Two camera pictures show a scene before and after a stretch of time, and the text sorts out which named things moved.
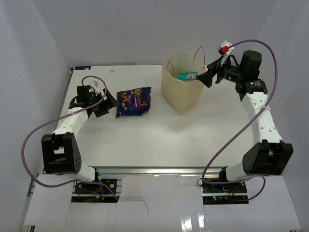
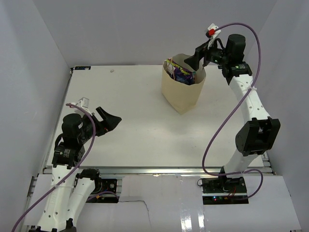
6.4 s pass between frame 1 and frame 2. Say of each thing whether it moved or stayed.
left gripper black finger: moved
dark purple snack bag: moved
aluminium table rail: stayed
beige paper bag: stayed
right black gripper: moved
